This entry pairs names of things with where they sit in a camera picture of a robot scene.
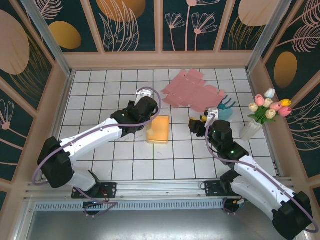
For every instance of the pink paper box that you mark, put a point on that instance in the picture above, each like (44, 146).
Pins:
(195, 95)

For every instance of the yellow paper box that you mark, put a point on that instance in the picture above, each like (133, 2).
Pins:
(160, 130)

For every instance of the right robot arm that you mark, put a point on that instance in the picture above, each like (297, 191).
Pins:
(257, 187)

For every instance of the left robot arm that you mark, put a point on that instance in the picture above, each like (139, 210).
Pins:
(95, 135)

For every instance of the blue toy shovel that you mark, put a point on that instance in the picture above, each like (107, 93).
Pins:
(225, 115)

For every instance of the teal toy rake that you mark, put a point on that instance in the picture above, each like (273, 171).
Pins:
(223, 106)

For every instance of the white ribbed vase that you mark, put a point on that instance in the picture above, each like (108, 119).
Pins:
(250, 130)

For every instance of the artificial tulip bouquet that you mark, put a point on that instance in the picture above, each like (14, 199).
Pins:
(260, 100)

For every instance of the black round controller unit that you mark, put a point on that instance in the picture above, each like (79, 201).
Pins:
(91, 213)
(228, 207)

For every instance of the grey metal sheet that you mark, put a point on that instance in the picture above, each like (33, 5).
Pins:
(160, 225)

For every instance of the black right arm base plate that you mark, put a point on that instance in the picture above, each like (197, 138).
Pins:
(211, 188)

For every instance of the aluminium front rail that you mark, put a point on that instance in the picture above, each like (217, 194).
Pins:
(160, 188)

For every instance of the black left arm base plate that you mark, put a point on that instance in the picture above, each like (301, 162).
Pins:
(111, 190)

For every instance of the aluminium corner post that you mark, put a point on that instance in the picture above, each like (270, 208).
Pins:
(48, 37)
(266, 37)

